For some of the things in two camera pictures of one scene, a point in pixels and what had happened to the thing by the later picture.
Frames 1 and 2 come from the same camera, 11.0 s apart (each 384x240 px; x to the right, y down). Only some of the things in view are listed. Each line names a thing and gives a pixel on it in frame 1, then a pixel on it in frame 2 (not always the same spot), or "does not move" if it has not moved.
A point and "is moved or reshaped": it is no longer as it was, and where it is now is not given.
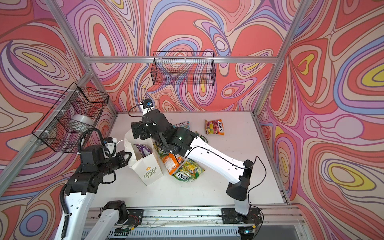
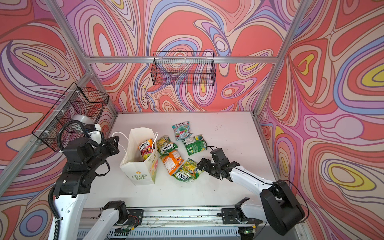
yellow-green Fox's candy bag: [189, 171] does not move
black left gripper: [123, 161] → [112, 147]
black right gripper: [142, 127] → [206, 168]
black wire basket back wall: [186, 68] does not move
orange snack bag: [171, 162] does not move
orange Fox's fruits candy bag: [214, 127] → [146, 149]
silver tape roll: [84, 118] does not move
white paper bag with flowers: [149, 168] is moved or reshaped
